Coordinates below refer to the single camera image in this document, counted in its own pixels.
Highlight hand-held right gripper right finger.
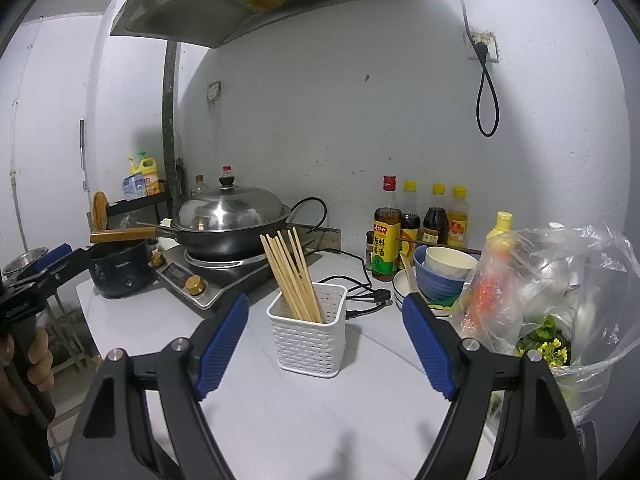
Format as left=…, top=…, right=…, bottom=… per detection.
left=402, top=292, right=586, bottom=480

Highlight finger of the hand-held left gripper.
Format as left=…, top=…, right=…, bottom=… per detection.
left=31, top=242, right=74, bottom=275
left=42, top=247, right=92, bottom=288

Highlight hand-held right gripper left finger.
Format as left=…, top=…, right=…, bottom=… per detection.
left=60, top=291, right=250, bottom=480

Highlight white perforated plastic basket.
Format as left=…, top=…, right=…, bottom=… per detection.
left=266, top=282, right=348, bottom=376

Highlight bundle of wooden chopsticks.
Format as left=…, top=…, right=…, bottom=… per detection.
left=260, top=227, right=325, bottom=324

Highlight person's left forearm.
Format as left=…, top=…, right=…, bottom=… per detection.
left=0, top=390, right=57, bottom=478

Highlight person's left hand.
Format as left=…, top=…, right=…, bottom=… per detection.
left=0, top=329, right=54, bottom=407

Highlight metal colander bowl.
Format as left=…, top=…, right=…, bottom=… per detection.
left=2, top=247, right=49, bottom=277

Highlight black electric pot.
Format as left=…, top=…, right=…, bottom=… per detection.
left=87, top=240, right=157, bottom=302

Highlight blue bowl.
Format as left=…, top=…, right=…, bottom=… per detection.
left=413, top=245, right=482, bottom=302

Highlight brown wooden paddle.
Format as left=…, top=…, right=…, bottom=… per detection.
left=92, top=190, right=110, bottom=231

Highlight metal stand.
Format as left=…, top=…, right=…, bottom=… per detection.
left=44, top=290, right=102, bottom=377

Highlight white plate with dark rim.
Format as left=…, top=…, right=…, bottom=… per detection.
left=392, top=268, right=453, bottom=317

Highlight silver induction cooker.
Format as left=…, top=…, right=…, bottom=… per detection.
left=152, top=247, right=324, bottom=312

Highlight light wooden utensil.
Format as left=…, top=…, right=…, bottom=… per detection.
left=400, top=252, right=419, bottom=294

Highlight white bowl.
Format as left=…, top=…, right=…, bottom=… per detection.
left=425, top=246, right=480, bottom=281

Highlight black shelf rack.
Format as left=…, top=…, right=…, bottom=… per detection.
left=106, top=192, right=169, bottom=232

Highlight orange squeeze bottle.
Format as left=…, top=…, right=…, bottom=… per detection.
left=462, top=211, right=519, bottom=342

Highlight blue white packet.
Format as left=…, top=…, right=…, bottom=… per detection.
left=122, top=175, right=147, bottom=202

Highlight black wok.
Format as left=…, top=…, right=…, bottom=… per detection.
left=90, top=205, right=294, bottom=264

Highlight dark brown chopstick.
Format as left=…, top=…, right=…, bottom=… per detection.
left=396, top=236, right=482, bottom=255

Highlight large red-capped sauce bottle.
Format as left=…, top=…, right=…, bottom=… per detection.
left=371, top=176, right=404, bottom=283

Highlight leafy greens with yellow flowers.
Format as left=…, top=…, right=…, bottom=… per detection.
left=516, top=315, right=572, bottom=369

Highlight yellow cooking oil jug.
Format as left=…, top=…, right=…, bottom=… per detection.
left=128, top=152, right=162, bottom=197

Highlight yellow-capped pale oil bottle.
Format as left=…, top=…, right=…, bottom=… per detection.
left=446, top=186, right=470, bottom=249

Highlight clear plastic bag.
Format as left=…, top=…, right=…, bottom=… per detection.
left=450, top=222, right=640, bottom=427

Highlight dark vertical pipe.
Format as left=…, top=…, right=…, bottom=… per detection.
left=162, top=40, right=184, bottom=212

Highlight grey range hood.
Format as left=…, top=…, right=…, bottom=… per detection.
left=110, top=0, right=427, bottom=51

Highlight black cooker power cable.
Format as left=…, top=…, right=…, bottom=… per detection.
left=294, top=196, right=392, bottom=318

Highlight white wall pipe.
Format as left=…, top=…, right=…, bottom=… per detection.
left=9, top=99, right=27, bottom=252

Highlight black wall cable with plug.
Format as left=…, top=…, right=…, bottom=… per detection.
left=434, top=0, right=501, bottom=137

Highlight white wall socket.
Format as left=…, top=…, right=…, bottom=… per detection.
left=467, top=30, right=500, bottom=64

